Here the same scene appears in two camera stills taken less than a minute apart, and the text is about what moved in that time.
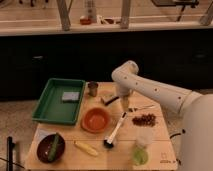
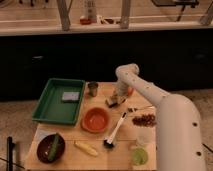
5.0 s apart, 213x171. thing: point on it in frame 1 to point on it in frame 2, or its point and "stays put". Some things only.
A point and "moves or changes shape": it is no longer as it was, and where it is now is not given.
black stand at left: x=9 y=159 stays put
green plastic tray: x=59 y=101 stays put
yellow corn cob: x=87 y=148 stays put
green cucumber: x=53 y=149 stays put
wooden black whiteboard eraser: x=109 y=99 moves or changes shape
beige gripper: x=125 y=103 to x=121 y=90
